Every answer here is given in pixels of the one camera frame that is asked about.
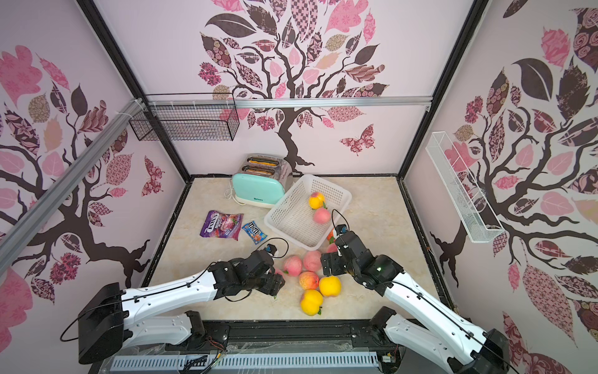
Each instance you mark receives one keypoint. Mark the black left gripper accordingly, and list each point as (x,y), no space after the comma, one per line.
(272,284)

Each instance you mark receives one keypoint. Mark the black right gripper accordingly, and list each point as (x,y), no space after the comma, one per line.
(334,264)

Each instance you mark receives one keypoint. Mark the yellow peach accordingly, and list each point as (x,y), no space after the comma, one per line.
(317,201)
(311,302)
(330,286)

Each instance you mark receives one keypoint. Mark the small pink peach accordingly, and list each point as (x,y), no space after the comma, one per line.
(322,216)

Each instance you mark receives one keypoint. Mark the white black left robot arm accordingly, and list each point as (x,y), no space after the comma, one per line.
(116,318)

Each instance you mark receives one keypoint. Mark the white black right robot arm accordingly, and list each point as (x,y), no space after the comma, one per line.
(444,338)

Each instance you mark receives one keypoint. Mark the white plastic basket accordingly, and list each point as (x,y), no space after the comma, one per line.
(293,219)

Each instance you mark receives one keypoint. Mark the pink peach upper middle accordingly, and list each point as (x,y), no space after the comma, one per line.
(312,261)

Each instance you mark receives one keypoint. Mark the pink peach upper left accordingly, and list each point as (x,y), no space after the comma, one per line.
(293,266)

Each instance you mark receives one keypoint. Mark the orange pink peach centre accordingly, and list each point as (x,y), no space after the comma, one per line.
(309,280)

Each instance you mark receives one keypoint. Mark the yellow peach front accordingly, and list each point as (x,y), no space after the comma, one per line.
(311,302)

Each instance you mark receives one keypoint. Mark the blue candy packet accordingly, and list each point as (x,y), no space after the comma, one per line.
(254,232)

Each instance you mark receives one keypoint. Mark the purple candy bag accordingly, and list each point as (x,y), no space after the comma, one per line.
(222,225)

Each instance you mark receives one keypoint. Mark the mint green toaster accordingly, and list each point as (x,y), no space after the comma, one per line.
(262,180)

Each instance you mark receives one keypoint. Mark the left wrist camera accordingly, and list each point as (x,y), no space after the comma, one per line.
(271,250)

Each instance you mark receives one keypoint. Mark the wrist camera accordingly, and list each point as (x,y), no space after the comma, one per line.
(271,250)
(341,229)

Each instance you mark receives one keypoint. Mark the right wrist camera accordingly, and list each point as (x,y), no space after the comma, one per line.
(341,229)

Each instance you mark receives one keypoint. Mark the white wire wall shelf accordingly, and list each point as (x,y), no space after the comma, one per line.
(452,161)

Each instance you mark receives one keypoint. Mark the aluminium rail back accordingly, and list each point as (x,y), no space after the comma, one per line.
(305,102)

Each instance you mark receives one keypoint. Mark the aluminium rail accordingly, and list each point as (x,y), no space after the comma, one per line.
(25,229)
(305,102)

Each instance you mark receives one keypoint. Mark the white slotted cable duct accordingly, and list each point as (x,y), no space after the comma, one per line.
(253,362)

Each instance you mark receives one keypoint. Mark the black wire wall basket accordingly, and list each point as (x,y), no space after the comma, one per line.
(187,117)

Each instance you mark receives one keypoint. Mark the aluminium rail left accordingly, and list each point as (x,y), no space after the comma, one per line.
(25,229)

